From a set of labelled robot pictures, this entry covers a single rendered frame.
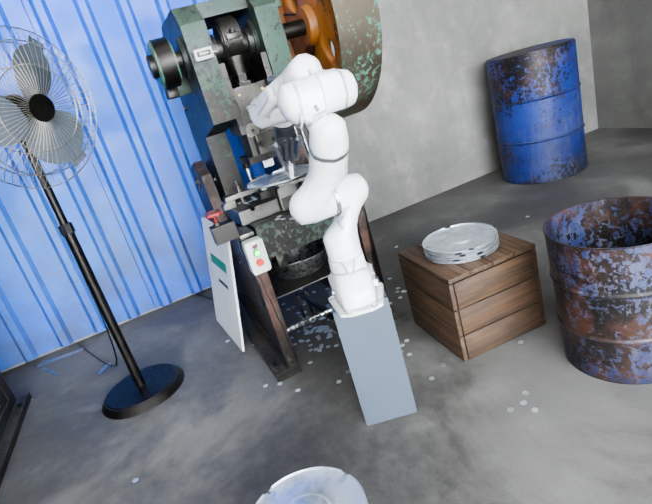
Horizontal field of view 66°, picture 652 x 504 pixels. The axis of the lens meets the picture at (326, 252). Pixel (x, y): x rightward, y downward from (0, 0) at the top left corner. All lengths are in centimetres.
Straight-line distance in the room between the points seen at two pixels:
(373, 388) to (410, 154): 249
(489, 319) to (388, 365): 49
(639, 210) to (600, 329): 46
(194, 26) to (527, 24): 310
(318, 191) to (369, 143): 233
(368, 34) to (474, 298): 105
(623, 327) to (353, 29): 134
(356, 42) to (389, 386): 124
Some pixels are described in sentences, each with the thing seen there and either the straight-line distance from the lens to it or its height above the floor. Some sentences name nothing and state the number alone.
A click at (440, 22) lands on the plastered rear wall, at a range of 411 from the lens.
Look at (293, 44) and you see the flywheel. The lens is 261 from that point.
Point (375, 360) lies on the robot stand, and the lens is 169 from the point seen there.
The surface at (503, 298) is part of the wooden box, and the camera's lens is 200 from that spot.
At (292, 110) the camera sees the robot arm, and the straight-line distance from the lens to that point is 134.
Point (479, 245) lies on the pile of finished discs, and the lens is 196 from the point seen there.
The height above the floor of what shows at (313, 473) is 23.
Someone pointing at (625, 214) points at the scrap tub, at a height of 42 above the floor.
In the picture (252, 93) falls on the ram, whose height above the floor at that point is 113.
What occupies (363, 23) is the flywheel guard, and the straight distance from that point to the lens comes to 202.
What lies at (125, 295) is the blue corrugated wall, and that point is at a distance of 342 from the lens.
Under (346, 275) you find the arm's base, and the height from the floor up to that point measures 55.
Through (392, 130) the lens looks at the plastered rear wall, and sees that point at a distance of 384.
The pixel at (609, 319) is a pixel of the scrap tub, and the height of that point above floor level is 24.
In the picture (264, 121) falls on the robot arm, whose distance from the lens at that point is 173.
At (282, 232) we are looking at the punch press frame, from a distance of 207.
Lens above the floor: 115
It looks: 20 degrees down
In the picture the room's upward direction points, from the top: 16 degrees counter-clockwise
